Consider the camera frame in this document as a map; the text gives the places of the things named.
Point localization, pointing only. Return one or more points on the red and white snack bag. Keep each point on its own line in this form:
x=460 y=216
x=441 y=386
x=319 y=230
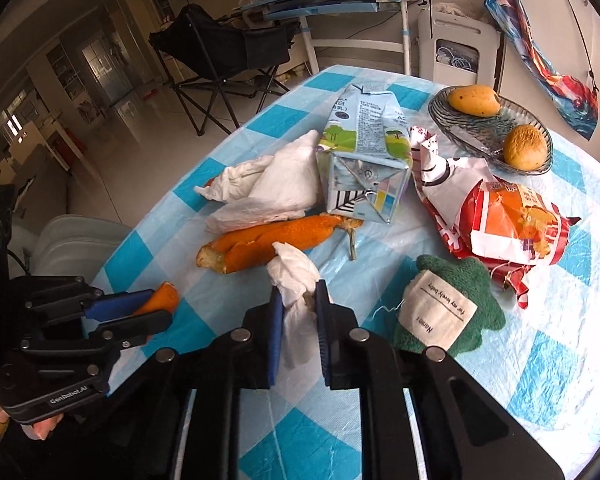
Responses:
x=505 y=220

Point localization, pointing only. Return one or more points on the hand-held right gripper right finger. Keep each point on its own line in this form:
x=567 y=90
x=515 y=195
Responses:
x=322 y=332

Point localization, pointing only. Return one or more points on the green plush toy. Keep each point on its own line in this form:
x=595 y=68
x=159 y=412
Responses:
x=485 y=300

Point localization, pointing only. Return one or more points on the glass fruit bowl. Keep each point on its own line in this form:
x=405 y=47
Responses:
x=480 y=127

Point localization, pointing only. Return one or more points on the white display cabinet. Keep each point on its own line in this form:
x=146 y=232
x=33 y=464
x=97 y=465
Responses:
x=65 y=70

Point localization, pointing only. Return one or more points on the yellow mango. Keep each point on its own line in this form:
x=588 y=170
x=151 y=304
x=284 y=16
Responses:
x=475 y=100

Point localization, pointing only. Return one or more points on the smooth orange peel strip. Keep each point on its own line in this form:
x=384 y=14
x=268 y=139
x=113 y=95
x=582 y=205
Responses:
x=162 y=297

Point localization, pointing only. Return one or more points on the long orange peel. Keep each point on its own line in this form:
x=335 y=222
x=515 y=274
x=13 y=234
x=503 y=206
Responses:
x=260 y=245

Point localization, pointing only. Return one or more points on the colourful hanging bag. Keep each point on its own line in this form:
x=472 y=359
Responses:
x=545 y=70

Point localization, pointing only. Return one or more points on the black folding chair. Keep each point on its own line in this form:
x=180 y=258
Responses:
x=215 y=55

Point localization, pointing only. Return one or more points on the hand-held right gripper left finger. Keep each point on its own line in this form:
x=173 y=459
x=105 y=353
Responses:
x=276 y=335

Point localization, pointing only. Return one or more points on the person's left hand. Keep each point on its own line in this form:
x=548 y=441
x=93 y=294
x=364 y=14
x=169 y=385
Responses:
x=47 y=426

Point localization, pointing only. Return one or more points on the light blue milk carton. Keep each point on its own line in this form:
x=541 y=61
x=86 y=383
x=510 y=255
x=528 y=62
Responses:
x=365 y=160

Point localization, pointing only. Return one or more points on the white appliance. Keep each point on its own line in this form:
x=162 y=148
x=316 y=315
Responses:
x=455 y=45

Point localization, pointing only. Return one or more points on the white armchair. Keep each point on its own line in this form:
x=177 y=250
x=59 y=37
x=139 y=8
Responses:
x=65 y=245

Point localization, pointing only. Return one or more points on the large crumpled white tissue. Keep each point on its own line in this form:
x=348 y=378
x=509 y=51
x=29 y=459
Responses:
x=285 y=175

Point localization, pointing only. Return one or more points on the round orange fruit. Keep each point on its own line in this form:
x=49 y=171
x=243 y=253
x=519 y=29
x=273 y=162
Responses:
x=525 y=147

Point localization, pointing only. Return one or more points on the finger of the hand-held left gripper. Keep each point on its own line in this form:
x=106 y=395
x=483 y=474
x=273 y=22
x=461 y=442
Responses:
x=120 y=305
x=145 y=322

